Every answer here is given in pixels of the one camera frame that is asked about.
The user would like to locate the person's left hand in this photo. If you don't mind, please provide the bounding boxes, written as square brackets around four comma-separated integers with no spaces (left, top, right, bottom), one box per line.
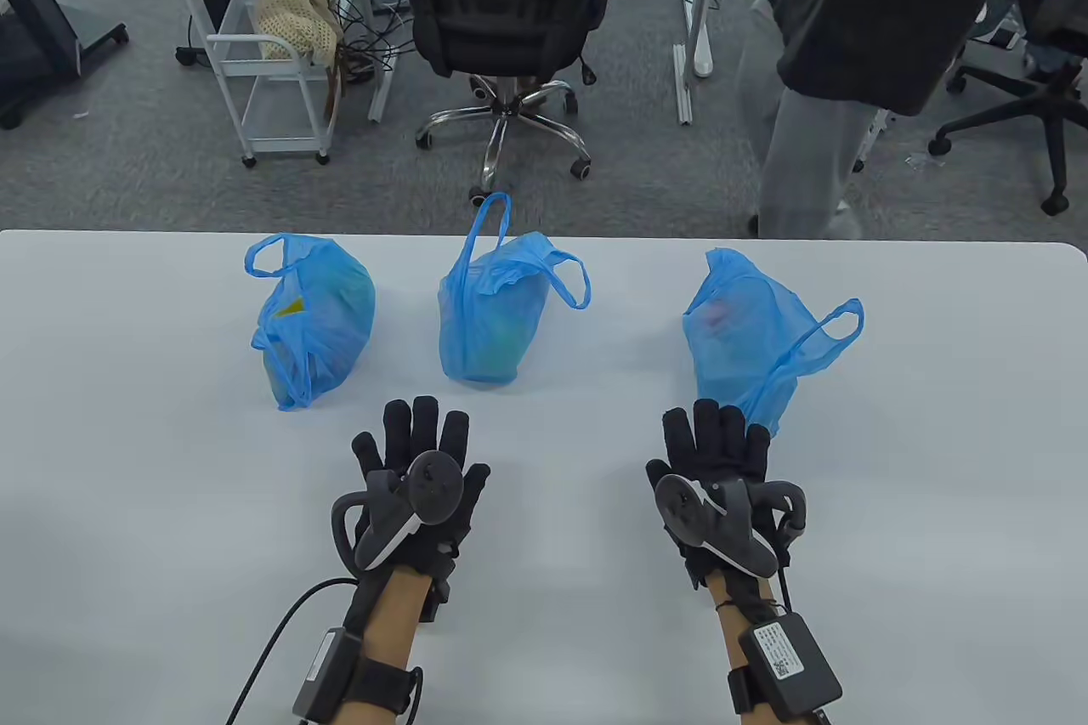
[351,396,491,590]

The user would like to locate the person's right hand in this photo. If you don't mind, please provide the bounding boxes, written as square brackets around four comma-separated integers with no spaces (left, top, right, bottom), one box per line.
[646,399,779,590]

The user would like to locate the blue plastic bag yellow contents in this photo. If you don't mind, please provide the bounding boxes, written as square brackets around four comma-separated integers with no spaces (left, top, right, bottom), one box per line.
[245,234,377,412]

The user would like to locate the person's right forearm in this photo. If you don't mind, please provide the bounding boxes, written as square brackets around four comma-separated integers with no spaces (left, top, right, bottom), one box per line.
[705,572,817,725]

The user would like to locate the beige knit bag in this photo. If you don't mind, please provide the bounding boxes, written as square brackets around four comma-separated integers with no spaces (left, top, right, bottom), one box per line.
[257,0,345,71]

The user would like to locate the grey left hand controller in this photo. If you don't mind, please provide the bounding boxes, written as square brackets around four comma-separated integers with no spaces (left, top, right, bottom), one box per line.
[330,450,466,573]

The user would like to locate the grey hand controller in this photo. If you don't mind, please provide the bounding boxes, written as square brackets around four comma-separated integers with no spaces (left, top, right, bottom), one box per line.
[653,472,808,581]
[330,450,466,573]

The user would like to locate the grey right hand controller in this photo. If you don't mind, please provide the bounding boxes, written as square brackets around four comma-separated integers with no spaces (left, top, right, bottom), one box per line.
[653,472,808,581]

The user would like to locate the white rolling cart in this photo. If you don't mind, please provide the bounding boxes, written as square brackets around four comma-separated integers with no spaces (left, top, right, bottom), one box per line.
[177,0,343,168]

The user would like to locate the black mesh office chair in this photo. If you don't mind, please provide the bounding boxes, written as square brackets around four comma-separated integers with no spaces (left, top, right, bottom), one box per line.
[393,0,620,207]

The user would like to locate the black rolling stand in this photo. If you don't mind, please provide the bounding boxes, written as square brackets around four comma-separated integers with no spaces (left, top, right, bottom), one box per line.
[0,0,130,131]

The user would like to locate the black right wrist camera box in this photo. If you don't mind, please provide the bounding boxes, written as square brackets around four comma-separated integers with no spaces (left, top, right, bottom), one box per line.
[738,611,844,717]

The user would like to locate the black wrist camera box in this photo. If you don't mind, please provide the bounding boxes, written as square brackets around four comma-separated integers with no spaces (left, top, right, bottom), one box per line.
[738,611,844,717]
[293,627,362,722]

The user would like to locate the black cable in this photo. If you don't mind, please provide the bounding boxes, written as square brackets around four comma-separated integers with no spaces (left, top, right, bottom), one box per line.
[225,578,362,725]

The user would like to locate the black left wrist strap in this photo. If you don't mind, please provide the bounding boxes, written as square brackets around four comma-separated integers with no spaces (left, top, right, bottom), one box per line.
[344,655,423,717]

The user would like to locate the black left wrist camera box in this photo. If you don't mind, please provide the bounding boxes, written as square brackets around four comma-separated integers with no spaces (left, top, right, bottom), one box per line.
[293,627,362,722]

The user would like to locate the tangle of black cables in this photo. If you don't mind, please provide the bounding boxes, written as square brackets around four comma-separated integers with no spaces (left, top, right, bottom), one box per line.
[327,0,417,88]

